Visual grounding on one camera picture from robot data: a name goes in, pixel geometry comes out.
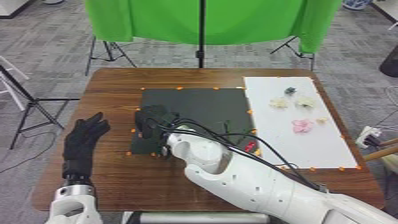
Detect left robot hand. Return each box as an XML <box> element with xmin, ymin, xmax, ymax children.
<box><xmin>60</xmin><ymin>111</ymin><xmax>113</xmax><ymax>165</ymax></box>

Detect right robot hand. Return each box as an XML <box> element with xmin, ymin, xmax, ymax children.
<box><xmin>132</xmin><ymin>104</ymin><xmax>180</xmax><ymax>148</ymax></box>

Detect dark mat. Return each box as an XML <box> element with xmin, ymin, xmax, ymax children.
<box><xmin>127</xmin><ymin>87</ymin><xmax>257</xmax><ymax>157</ymax></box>

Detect black tripod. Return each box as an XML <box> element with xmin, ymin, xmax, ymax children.
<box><xmin>0</xmin><ymin>64</ymin><xmax>81</xmax><ymax>151</ymax></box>

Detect black backdrop stand legs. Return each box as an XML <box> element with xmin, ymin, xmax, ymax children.
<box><xmin>267</xmin><ymin>35</ymin><xmax>317</xmax><ymax>72</ymax></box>
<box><xmin>83</xmin><ymin>35</ymin><xmax>140</xmax><ymax>77</ymax></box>

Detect white flower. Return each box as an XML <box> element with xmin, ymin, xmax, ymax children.
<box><xmin>294</xmin><ymin>96</ymin><xmax>319</xmax><ymax>109</ymax></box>
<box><xmin>267</xmin><ymin>97</ymin><xmax>289</xmax><ymax>110</ymax></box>

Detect white sheet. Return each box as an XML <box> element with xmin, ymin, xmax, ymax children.
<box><xmin>241</xmin><ymin>76</ymin><xmax>360</xmax><ymax>170</ymax></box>

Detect pink flower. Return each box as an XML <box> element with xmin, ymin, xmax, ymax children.
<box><xmin>289</xmin><ymin>118</ymin><xmax>314</xmax><ymax>135</ymax></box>

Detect black backdrop stand pole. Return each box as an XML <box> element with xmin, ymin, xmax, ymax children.
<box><xmin>193</xmin><ymin>0</ymin><xmax>207</xmax><ymax>70</ymax></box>

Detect pale grey bar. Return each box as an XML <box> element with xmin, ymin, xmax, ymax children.
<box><xmin>129</xmin><ymin>212</ymin><xmax>271</xmax><ymax>224</ymax></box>

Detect black cable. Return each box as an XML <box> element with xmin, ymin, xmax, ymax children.
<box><xmin>140</xmin><ymin>113</ymin><xmax>328</xmax><ymax>193</ymax></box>

